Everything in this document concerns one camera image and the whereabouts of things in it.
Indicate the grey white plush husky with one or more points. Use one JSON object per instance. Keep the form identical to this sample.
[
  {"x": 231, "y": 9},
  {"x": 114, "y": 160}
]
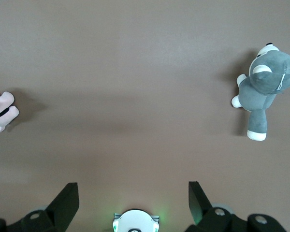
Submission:
[{"x": 258, "y": 96}]

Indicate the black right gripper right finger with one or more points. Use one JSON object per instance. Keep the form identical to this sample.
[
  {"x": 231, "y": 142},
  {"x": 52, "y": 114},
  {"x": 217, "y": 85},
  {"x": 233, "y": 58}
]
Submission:
[{"x": 203, "y": 215}]

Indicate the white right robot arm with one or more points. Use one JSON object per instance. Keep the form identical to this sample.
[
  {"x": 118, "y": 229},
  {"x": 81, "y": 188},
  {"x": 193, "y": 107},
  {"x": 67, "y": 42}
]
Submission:
[{"x": 135, "y": 220}]

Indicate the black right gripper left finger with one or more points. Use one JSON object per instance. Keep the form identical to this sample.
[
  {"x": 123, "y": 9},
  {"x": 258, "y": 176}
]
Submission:
[{"x": 60, "y": 210}]

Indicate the light pink white plush dog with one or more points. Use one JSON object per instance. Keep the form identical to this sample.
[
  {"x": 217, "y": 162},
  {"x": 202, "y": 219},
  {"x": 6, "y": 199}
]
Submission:
[{"x": 4, "y": 99}]

